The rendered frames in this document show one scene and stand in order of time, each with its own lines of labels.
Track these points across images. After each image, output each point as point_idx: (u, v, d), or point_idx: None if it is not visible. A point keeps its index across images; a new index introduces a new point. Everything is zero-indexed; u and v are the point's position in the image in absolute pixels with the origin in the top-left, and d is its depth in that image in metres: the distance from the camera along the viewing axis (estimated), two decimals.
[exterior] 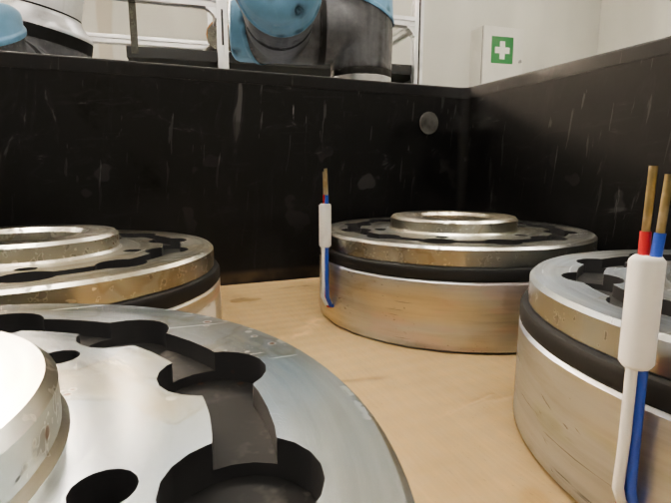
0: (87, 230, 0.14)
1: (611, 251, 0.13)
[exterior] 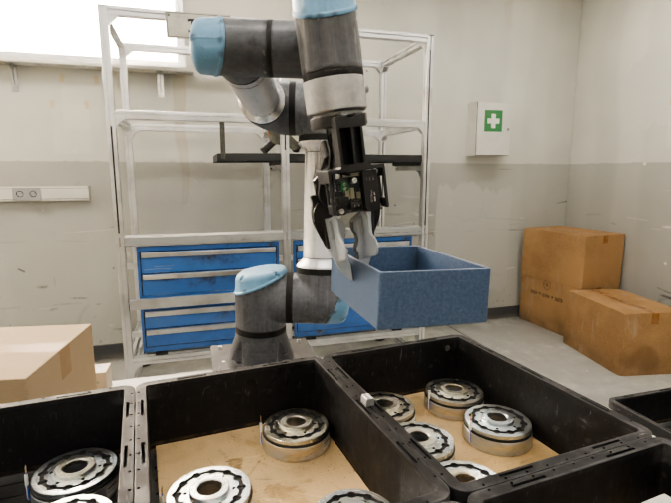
0: (391, 400, 0.81)
1: (480, 404, 0.80)
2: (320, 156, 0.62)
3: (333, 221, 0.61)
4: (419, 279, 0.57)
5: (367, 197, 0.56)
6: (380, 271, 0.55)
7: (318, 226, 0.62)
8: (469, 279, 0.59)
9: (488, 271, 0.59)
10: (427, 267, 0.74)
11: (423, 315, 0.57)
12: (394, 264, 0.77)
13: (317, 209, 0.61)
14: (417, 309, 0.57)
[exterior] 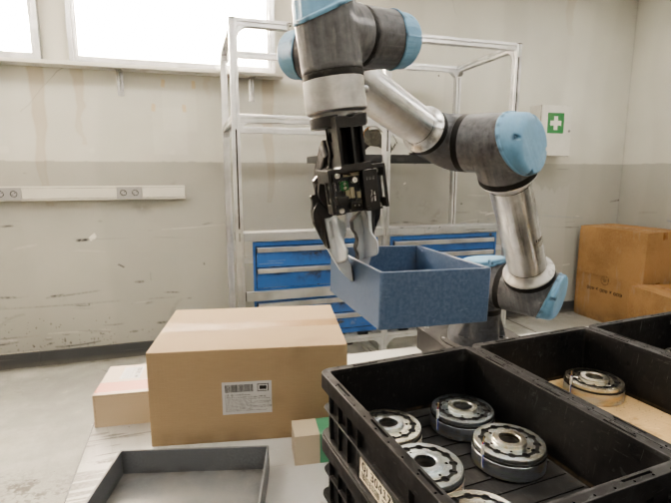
0: None
1: None
2: (320, 156, 0.62)
3: (333, 221, 0.61)
4: (419, 279, 0.57)
5: (367, 197, 0.56)
6: (381, 271, 0.55)
7: (318, 226, 0.62)
8: (469, 278, 0.59)
9: (488, 270, 0.59)
10: (426, 267, 0.75)
11: (424, 315, 0.58)
12: (393, 264, 0.77)
13: (317, 209, 0.61)
14: (418, 309, 0.57)
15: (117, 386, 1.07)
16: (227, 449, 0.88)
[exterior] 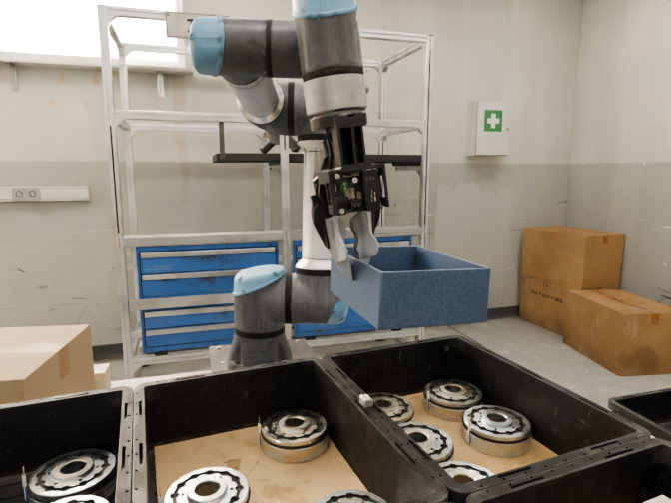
0: (390, 400, 0.81)
1: (479, 405, 0.80)
2: (320, 156, 0.62)
3: (333, 221, 0.61)
4: (420, 279, 0.57)
5: (367, 197, 0.56)
6: (381, 271, 0.55)
7: (318, 226, 0.62)
8: (469, 279, 0.59)
9: (488, 271, 0.59)
10: (426, 267, 0.75)
11: (423, 315, 0.58)
12: (393, 264, 0.77)
13: (317, 209, 0.61)
14: (418, 309, 0.57)
15: None
16: None
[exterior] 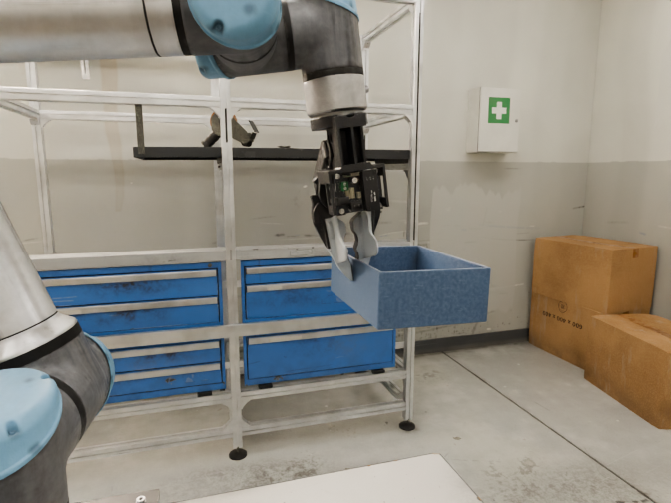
0: None
1: None
2: (320, 156, 0.62)
3: (333, 221, 0.61)
4: (419, 279, 0.57)
5: (367, 197, 0.56)
6: (380, 271, 0.55)
7: (318, 226, 0.62)
8: (469, 278, 0.59)
9: (488, 271, 0.59)
10: (427, 267, 0.74)
11: (423, 315, 0.57)
12: (394, 264, 0.77)
13: (317, 209, 0.61)
14: (417, 309, 0.57)
15: None
16: None
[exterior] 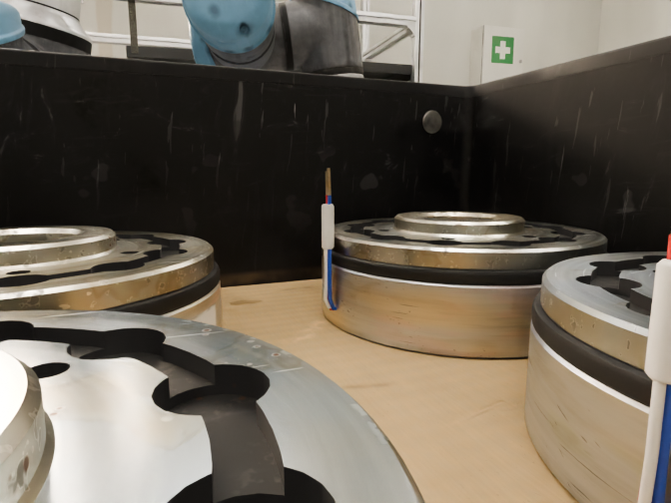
0: (83, 231, 0.13)
1: (623, 252, 0.13)
2: None
3: None
4: None
5: None
6: None
7: None
8: None
9: None
10: None
11: None
12: None
13: None
14: None
15: None
16: None
